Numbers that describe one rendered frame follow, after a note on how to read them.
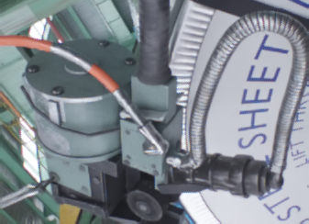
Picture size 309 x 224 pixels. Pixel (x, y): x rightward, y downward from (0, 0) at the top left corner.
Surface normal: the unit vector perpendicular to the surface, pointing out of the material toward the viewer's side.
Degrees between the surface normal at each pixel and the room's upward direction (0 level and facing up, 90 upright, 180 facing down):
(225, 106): 90
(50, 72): 115
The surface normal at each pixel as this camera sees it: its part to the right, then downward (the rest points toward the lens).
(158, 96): -0.46, 0.53
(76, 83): 0.00, -0.80
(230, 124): 0.15, 0.61
